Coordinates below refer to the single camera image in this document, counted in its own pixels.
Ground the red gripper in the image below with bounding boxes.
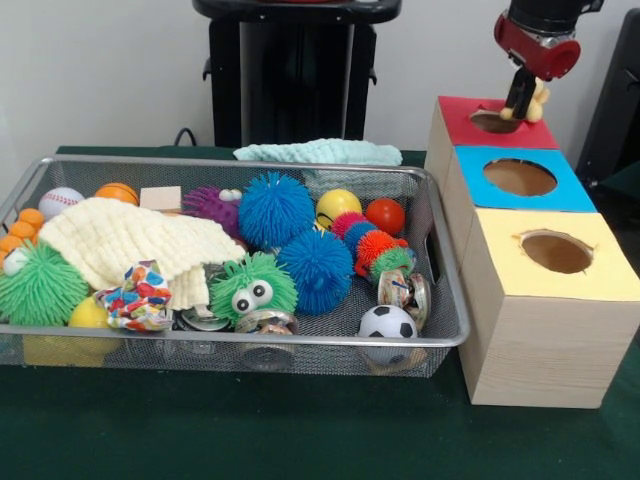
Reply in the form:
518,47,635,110
494,12,582,122

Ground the yellow plush toy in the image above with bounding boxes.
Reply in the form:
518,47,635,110
499,78,552,124

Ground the cream waffle cloth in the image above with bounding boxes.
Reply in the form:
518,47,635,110
38,197,241,309

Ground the wooden box with three holes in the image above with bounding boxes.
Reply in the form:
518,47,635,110
427,95,640,409

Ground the clear mesh bin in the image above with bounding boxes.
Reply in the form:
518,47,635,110
0,155,471,378

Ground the black chair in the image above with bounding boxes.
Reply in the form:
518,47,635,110
575,10,640,201

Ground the red ball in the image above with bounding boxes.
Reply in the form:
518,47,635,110
365,198,407,236

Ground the mint green cloth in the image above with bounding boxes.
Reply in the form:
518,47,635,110
233,138,403,169

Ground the yellow-green ball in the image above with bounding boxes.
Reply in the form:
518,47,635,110
316,188,363,229

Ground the small soccer ball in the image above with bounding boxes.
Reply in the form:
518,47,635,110
358,305,418,341

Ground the large blue spiky ball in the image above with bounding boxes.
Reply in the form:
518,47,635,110
278,230,356,314

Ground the purple spiky ball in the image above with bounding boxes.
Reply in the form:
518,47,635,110
183,186,241,238

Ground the green spiky ball with face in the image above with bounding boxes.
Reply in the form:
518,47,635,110
208,252,298,331

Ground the dark green tablecloth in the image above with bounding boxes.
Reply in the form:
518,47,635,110
0,145,640,480

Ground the small orange basketball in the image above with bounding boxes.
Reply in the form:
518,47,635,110
95,182,139,205

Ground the multicoloured patterned cloth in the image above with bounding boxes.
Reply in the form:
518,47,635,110
97,262,179,331

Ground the white baseball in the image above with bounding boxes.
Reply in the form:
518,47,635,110
40,187,86,218

